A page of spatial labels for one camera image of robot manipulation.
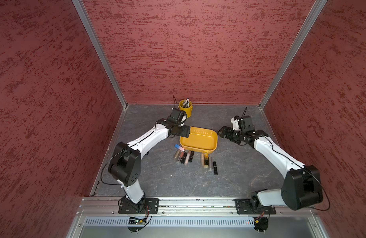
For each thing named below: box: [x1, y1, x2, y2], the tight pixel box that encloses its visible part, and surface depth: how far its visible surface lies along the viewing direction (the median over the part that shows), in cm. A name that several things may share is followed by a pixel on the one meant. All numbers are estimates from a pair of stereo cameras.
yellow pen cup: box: [178, 99, 193, 119], surface depth 108 cm
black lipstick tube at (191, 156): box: [188, 150, 195, 163], surface depth 93 cm
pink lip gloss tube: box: [184, 150, 192, 166], surface depth 91 cm
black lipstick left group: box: [180, 151, 188, 165], surface depth 91 cm
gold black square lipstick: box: [203, 152, 209, 169], surface depth 91 cm
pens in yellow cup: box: [182, 97, 190, 109], surface depth 102 cm
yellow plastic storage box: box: [179, 126, 218, 154], surface depth 101 cm
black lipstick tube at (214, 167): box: [212, 161, 218, 176], surface depth 89 cm
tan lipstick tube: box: [200, 152, 205, 168], surface depth 91 cm
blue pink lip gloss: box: [174, 143, 185, 152], surface depth 96 cm
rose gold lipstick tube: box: [178, 150, 185, 162], surface depth 93 cm
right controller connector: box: [252, 216, 269, 233], surface depth 73 cm
